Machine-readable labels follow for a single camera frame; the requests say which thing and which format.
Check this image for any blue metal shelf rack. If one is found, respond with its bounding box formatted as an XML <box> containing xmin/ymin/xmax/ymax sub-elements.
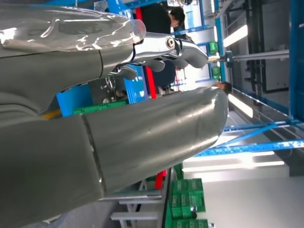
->
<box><xmin>45</xmin><ymin>0</ymin><xmax>304</xmax><ymax>158</ymax></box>

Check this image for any person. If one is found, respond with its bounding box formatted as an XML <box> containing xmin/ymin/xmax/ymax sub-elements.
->
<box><xmin>140</xmin><ymin>3</ymin><xmax>186</xmax><ymax>90</ymax></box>
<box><xmin>213</xmin><ymin>81</ymin><xmax>232</xmax><ymax>95</ymax></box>

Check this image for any ceiling light strip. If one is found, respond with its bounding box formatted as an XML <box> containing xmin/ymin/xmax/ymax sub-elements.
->
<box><xmin>182</xmin><ymin>160</ymin><xmax>285</xmax><ymax>173</ymax></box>
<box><xmin>223</xmin><ymin>24</ymin><xmax>249</xmax><ymax>48</ymax></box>

